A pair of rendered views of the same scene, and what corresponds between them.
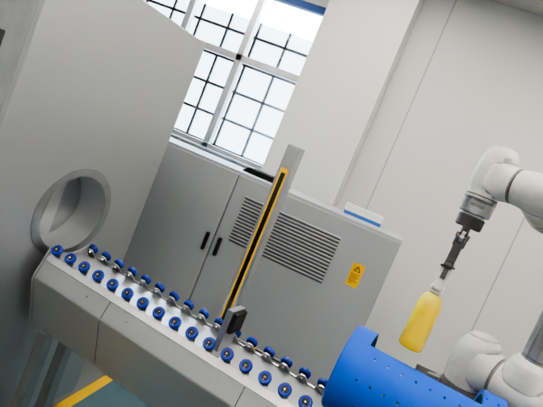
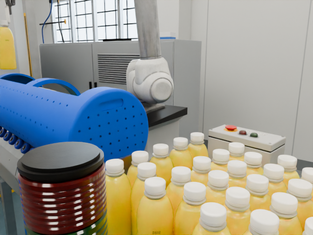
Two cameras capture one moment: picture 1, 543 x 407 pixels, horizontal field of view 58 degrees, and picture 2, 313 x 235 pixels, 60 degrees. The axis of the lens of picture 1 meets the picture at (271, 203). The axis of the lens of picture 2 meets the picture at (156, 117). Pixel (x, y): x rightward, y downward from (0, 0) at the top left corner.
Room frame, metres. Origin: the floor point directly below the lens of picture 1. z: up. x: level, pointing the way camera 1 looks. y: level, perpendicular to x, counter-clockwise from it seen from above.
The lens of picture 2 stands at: (0.59, -1.65, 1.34)
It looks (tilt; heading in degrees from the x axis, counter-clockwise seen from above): 14 degrees down; 24
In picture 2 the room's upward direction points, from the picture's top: straight up
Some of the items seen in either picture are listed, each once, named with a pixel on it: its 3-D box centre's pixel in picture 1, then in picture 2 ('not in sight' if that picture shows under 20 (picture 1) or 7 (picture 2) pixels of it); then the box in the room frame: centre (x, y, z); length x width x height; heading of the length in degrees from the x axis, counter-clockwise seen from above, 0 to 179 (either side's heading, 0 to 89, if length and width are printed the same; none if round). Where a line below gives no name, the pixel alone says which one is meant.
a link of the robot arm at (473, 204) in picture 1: (477, 207); not in sight; (1.44, -0.55, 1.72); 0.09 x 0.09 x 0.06
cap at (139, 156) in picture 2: not in sight; (139, 157); (1.12, -1.37, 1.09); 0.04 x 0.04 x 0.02
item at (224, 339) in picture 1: (230, 329); not in sight; (1.70, -0.04, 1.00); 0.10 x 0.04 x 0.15; 158
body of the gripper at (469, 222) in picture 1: (465, 229); not in sight; (1.44, -0.55, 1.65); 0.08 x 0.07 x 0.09; 157
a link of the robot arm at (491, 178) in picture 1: (498, 174); not in sight; (1.43, -0.56, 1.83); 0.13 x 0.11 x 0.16; 44
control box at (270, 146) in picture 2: not in sight; (244, 148); (1.41, -1.57, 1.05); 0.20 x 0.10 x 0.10; 68
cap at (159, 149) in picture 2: not in sight; (160, 149); (1.19, -1.39, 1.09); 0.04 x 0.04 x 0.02
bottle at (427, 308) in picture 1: (423, 318); (5, 47); (1.44, -0.54, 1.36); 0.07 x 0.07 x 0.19
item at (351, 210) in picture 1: (363, 215); (161, 36); (3.14, -0.57, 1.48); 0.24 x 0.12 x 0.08; 85
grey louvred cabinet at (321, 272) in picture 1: (212, 270); (110, 103); (3.35, 0.20, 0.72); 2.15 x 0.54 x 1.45; 77
